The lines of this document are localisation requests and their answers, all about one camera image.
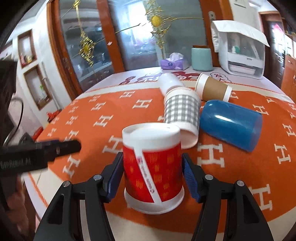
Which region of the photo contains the red paper cup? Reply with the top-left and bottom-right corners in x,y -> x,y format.
122,123 -> 185,215

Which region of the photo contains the blue plastic cup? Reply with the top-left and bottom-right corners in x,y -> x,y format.
200,100 -> 263,152

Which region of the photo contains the grey plaid paper cup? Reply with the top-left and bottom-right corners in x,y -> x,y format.
164,87 -> 201,150

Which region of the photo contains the brown sleeved paper cup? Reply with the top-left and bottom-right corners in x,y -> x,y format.
195,73 -> 232,102

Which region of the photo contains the white plastic cup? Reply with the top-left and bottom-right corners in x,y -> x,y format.
157,73 -> 184,96

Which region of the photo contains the orange H-pattern tablecloth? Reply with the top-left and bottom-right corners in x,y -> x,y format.
25,70 -> 295,240

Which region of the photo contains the wooden glass sliding door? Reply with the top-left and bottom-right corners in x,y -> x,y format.
47,1 -> 233,99

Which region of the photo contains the wooden cabinet unit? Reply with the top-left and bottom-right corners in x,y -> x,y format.
280,21 -> 296,95

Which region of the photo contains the white countertop appliance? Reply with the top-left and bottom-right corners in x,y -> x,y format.
218,32 -> 267,79

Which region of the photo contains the teal canister with lid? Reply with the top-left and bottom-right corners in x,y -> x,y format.
191,45 -> 213,72

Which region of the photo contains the purple tissue box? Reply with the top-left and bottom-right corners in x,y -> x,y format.
161,52 -> 189,70

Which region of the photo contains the white cloth on appliance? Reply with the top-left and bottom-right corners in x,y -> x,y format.
211,20 -> 269,53

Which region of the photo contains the dark entrance door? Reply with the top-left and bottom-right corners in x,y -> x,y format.
260,12 -> 285,88

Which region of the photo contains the black cable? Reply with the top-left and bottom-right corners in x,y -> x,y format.
2,96 -> 24,147

